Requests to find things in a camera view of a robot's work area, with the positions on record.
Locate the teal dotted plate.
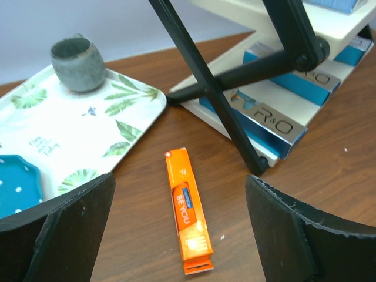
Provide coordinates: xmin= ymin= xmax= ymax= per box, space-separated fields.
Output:
xmin=1 ymin=155 xmax=43 ymax=218

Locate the leaf-patterned white tray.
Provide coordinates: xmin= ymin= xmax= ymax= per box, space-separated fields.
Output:
xmin=1 ymin=66 xmax=167 ymax=200

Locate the grey ceramic cup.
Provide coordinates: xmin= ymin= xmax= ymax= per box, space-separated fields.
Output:
xmin=50 ymin=33 xmax=106 ymax=92

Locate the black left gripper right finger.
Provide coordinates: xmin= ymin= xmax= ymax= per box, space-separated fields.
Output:
xmin=245 ymin=175 xmax=375 ymax=281

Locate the silver toothpaste box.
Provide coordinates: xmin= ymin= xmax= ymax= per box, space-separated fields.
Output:
xmin=199 ymin=89 xmax=308 ymax=160
xmin=334 ymin=36 xmax=372 ymax=66
xmin=243 ymin=41 xmax=341 ymax=106

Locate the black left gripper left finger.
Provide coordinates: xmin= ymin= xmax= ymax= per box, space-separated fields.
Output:
xmin=1 ymin=173 xmax=116 ymax=281

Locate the blue toothpaste box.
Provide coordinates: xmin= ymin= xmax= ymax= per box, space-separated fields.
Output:
xmin=303 ymin=0 xmax=368 ymax=15

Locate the three-tier cream shelf rack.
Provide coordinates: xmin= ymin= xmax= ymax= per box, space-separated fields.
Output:
xmin=148 ymin=0 xmax=376 ymax=176

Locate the orange toothpaste box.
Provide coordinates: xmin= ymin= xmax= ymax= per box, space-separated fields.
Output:
xmin=164 ymin=147 xmax=213 ymax=275

